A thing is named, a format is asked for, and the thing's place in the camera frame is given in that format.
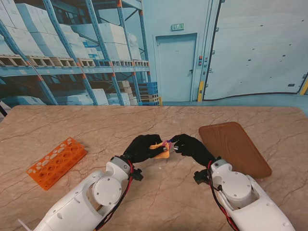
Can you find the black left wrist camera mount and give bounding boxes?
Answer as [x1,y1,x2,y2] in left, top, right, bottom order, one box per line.
[131,168,144,182]

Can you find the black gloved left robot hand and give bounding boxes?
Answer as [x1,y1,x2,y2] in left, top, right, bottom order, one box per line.
[122,133,171,165]

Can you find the red black right arm cables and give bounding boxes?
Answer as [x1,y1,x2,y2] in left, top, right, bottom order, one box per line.
[207,161,240,231]

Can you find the orange test tube rack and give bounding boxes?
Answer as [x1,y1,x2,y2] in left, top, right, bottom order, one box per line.
[26,137,88,191]

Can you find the brown wooden tray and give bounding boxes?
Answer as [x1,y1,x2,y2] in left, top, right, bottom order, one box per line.
[198,121,273,179]

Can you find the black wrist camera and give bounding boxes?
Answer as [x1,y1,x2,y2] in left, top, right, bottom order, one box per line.
[193,168,211,186]

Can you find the warehouse print backdrop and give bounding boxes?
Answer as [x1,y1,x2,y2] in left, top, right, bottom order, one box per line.
[0,0,308,108]

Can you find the red black left arm cables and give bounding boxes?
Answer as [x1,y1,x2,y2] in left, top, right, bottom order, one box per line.
[93,159,135,231]

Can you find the red black arm cables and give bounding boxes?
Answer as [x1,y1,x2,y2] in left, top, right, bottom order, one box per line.
[207,161,240,231]
[93,159,135,231]

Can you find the yellow cloth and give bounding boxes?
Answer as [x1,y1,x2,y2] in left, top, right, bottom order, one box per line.
[149,141,171,160]

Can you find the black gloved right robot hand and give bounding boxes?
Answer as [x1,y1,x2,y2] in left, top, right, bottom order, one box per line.
[171,133,216,168]

